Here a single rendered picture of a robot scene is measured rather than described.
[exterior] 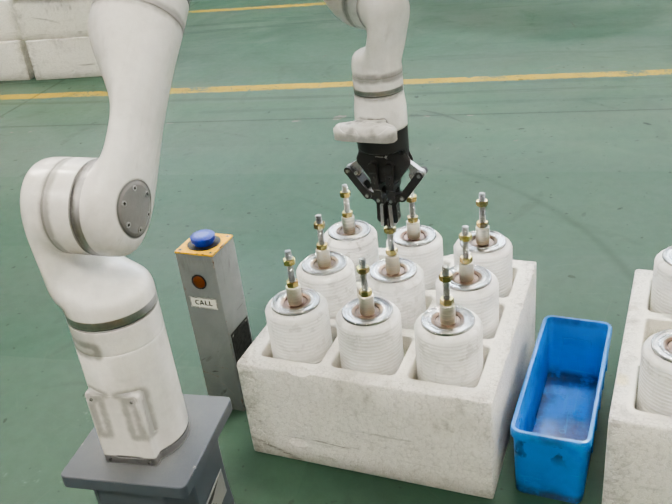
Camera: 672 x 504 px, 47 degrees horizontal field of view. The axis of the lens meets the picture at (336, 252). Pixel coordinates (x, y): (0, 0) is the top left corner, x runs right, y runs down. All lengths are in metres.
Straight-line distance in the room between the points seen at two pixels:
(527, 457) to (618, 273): 0.67
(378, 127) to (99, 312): 0.47
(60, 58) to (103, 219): 3.15
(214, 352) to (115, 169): 0.66
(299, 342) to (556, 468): 0.41
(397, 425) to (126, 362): 0.48
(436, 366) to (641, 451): 0.28
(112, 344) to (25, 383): 0.85
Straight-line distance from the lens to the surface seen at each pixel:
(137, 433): 0.85
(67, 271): 0.79
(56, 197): 0.74
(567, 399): 1.37
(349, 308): 1.14
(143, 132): 0.75
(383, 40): 1.05
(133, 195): 0.73
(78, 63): 3.81
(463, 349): 1.08
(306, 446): 1.25
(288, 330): 1.15
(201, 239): 1.24
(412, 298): 1.22
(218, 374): 1.36
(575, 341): 1.37
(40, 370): 1.65
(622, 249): 1.82
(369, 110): 1.09
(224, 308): 1.27
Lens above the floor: 0.87
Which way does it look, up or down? 28 degrees down
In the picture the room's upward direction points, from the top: 7 degrees counter-clockwise
